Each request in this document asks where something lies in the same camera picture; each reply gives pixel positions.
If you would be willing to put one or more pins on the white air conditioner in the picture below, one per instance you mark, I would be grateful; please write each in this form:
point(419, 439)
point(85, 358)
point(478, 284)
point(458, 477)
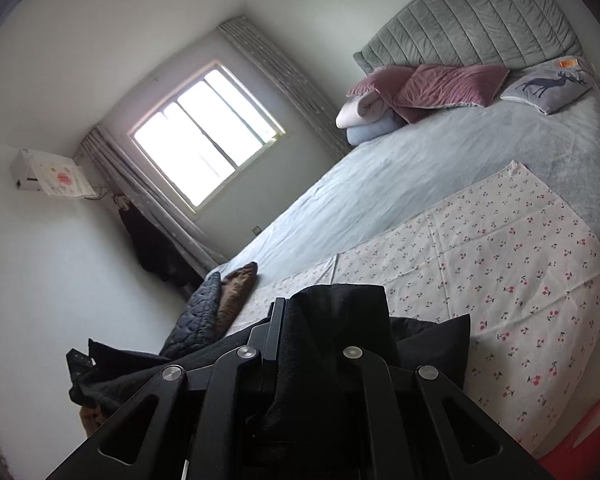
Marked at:
point(45, 172)

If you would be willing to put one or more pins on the grey deer print pillow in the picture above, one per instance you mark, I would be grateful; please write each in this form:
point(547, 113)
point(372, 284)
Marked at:
point(547, 87)

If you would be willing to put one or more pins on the dark hanging clothes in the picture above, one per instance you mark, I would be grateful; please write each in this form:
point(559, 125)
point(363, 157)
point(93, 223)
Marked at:
point(152, 245)

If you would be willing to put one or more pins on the brown fuzzy blanket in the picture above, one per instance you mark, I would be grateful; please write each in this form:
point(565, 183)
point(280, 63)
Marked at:
point(237, 290)

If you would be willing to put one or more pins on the tan cloth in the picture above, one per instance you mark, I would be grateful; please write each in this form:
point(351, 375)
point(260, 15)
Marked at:
point(91, 417)

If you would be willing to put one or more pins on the dark quilted cushion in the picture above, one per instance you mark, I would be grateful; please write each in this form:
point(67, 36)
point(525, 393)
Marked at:
point(195, 315)

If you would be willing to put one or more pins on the grey padded headboard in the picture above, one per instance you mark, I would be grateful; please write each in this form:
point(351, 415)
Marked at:
point(470, 15)

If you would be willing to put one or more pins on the folded light blue blanket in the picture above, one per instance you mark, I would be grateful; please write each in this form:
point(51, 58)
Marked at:
point(372, 127)

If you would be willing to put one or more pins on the cherry print sheet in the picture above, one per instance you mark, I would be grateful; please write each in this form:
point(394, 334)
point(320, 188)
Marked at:
point(480, 280)

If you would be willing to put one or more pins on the pink velvet pillow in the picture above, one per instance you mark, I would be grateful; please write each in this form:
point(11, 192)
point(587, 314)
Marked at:
point(375, 82)
point(445, 87)

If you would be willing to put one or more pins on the bed with white cover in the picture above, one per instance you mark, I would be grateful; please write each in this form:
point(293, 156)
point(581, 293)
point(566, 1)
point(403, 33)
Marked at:
point(390, 175)

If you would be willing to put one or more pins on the red object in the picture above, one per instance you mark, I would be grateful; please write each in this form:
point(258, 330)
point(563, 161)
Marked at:
point(570, 440)

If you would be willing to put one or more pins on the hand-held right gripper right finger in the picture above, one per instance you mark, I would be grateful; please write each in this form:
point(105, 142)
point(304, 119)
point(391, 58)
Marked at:
point(352, 360)

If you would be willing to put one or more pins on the small orange packet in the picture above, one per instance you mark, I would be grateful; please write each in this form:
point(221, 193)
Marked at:
point(567, 63)

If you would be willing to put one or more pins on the window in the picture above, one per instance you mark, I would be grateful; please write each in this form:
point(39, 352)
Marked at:
point(205, 135)

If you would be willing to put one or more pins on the black jacket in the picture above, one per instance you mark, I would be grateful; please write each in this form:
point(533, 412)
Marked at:
point(340, 320)

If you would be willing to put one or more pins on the grey curtain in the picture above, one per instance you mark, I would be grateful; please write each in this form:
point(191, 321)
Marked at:
point(285, 85)
point(145, 195)

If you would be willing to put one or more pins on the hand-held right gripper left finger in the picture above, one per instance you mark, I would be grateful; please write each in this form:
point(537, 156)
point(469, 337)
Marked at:
point(279, 320)

